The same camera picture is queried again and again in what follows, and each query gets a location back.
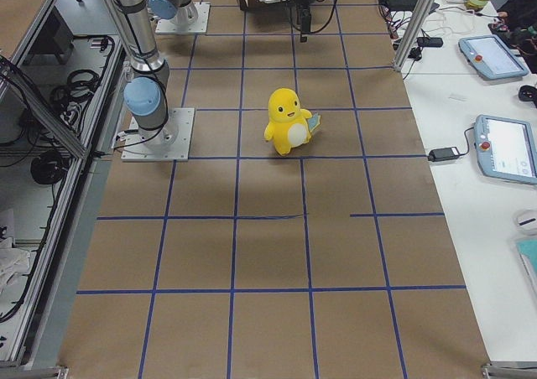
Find coiled black cables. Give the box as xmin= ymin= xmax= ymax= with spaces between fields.
xmin=49 ymin=68 xmax=104 ymax=112

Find aluminium frame post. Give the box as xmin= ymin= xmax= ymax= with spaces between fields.
xmin=393 ymin=0 xmax=435 ymax=71

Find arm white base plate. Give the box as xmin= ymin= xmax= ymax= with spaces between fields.
xmin=121 ymin=108 xmax=195 ymax=162
xmin=155 ymin=2 xmax=211 ymax=35

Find aluminium frame rail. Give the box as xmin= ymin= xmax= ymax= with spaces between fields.
xmin=1 ymin=0 xmax=125 ymax=370

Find yellow plush dinosaur toy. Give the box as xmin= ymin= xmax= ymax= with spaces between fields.
xmin=263 ymin=88 xmax=321 ymax=156

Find white crumpled cloth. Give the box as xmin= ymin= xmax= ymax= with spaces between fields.
xmin=0 ymin=210 xmax=33 ymax=296

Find teach pendant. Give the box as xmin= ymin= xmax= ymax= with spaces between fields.
xmin=458 ymin=35 xmax=529 ymax=80
xmin=473 ymin=114 xmax=536 ymax=185

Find teach pendant far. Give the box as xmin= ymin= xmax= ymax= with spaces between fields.
xmin=458 ymin=35 xmax=529 ymax=80

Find teach pendant near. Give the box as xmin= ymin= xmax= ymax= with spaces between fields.
xmin=473 ymin=114 xmax=536 ymax=185

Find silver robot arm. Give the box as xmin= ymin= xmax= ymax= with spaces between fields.
xmin=105 ymin=0 xmax=292 ymax=131
xmin=148 ymin=0 xmax=198 ymax=25

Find black power brick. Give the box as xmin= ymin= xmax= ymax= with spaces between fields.
xmin=427 ymin=147 xmax=461 ymax=162

